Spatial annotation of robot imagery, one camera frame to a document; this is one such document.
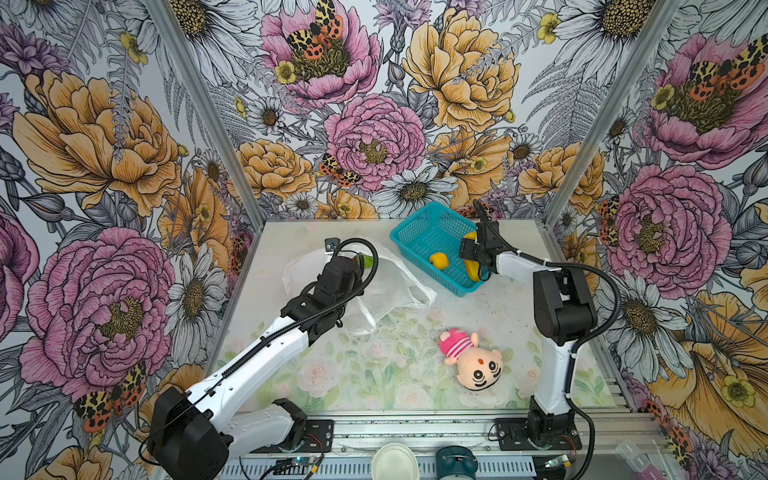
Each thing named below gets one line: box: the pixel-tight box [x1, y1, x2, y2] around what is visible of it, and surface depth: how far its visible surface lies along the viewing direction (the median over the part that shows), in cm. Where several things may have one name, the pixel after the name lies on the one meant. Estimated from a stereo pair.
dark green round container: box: [435, 445, 479, 480], surface depth 65 cm
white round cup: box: [371, 443, 420, 480], surface depth 71 cm
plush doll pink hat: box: [439, 328, 503, 390], surface depth 81 cm
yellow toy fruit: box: [430, 252, 449, 270], surface depth 106 cm
